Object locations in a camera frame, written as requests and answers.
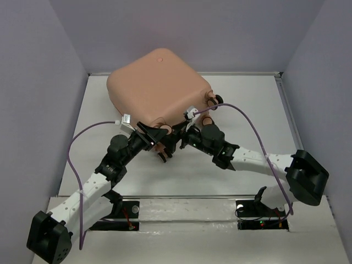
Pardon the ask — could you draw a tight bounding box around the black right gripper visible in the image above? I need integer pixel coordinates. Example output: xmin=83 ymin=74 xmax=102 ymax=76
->
xmin=161 ymin=120 xmax=215 ymax=157

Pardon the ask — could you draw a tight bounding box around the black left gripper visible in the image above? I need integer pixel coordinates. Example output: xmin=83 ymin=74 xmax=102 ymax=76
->
xmin=121 ymin=122 xmax=168 ymax=166

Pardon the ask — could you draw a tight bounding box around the pink hard-shell suitcase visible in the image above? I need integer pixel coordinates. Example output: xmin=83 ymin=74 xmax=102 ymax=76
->
xmin=107 ymin=48 xmax=223 ymax=135

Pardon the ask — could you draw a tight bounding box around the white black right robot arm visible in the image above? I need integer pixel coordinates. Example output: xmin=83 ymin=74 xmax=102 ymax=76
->
xmin=161 ymin=124 xmax=329 ymax=216

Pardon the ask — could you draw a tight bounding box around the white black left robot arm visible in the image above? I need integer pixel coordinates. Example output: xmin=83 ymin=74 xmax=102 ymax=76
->
xmin=26 ymin=122 xmax=168 ymax=263

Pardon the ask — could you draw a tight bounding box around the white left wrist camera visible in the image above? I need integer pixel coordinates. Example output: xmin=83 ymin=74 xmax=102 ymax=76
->
xmin=114 ymin=114 xmax=135 ymax=135

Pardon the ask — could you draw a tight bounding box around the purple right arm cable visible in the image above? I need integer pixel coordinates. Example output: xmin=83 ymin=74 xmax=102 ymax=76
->
xmin=192 ymin=103 xmax=294 ymax=217

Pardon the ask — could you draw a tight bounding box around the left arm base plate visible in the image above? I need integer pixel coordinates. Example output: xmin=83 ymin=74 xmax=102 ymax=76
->
xmin=90 ymin=200 xmax=140 ymax=232

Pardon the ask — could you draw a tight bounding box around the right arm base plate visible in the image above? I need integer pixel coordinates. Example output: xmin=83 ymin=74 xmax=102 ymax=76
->
xmin=234 ymin=200 xmax=289 ymax=230

